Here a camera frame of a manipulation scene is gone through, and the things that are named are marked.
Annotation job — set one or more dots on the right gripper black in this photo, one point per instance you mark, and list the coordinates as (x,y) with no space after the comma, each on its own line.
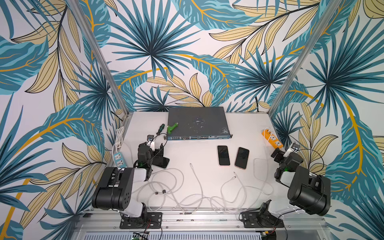
(279,154)

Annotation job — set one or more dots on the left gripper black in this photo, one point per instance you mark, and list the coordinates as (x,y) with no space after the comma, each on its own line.
(159,151)

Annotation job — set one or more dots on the phone with pink case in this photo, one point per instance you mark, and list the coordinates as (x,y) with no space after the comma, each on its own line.
(242,158)

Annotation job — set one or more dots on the phone with white case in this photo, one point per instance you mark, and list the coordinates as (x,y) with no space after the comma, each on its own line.
(223,156)

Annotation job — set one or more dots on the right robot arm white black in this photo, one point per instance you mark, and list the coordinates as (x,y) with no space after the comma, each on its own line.
(307,191)

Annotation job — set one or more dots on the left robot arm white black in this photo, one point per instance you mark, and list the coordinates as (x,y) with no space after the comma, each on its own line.
(114,190)

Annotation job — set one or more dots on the phone with light blue case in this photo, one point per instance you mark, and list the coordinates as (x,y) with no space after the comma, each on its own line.
(161,162)

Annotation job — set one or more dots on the orange power strip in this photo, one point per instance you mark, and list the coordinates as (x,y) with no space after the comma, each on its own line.
(272,139)

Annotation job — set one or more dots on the green plastic hammer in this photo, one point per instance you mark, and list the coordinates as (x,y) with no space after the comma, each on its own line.
(171,128)

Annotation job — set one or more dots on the light blue power strip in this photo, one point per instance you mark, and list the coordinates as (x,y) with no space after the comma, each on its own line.
(119,160)

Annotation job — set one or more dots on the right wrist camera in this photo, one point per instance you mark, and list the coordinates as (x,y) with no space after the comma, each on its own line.
(293,148)

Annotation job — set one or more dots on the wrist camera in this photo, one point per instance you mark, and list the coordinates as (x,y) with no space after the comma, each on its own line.
(151,142)
(293,148)

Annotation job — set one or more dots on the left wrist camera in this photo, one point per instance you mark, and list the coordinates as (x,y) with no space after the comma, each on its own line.
(151,142)

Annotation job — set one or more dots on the green handled screwdriver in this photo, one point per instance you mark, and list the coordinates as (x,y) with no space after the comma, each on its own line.
(161,128)

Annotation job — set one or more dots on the grey network switch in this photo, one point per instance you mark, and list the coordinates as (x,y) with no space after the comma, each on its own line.
(199,123)

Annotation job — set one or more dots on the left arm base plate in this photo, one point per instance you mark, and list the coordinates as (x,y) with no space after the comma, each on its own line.
(145,221)

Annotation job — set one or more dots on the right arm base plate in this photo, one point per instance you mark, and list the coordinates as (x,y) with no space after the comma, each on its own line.
(260,220)

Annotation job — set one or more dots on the aluminium front rail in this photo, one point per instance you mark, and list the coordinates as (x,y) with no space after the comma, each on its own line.
(200,225)

